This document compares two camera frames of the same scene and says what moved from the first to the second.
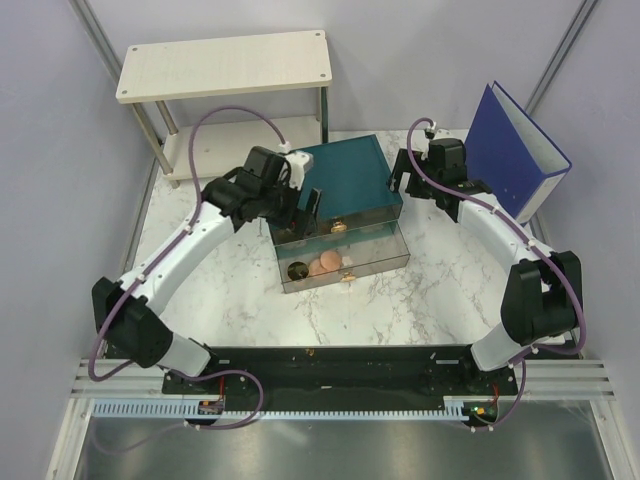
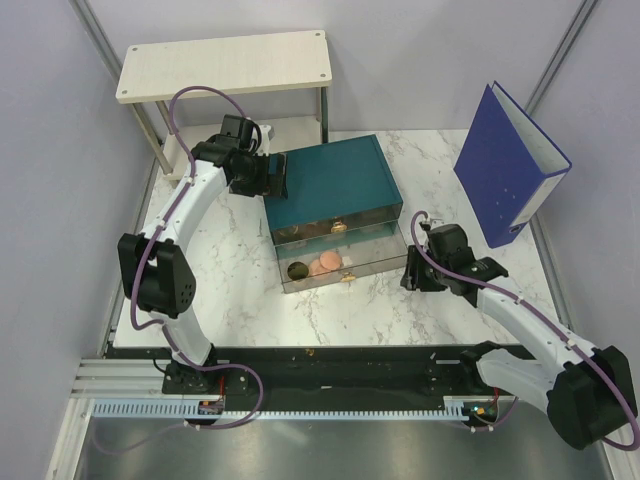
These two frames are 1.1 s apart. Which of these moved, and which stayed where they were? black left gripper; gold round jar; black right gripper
Moved: black right gripper; black left gripper
Stayed: gold round jar
